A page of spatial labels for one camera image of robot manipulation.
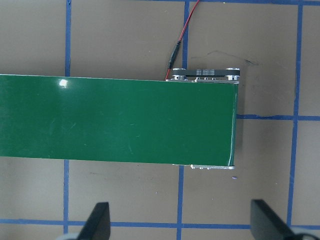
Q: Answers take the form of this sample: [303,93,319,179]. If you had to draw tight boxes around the green conveyor belt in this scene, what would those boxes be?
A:
[0,66,242,171]

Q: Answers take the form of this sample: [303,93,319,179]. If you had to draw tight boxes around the red black conveyor cable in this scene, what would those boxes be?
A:
[164,0,201,81]

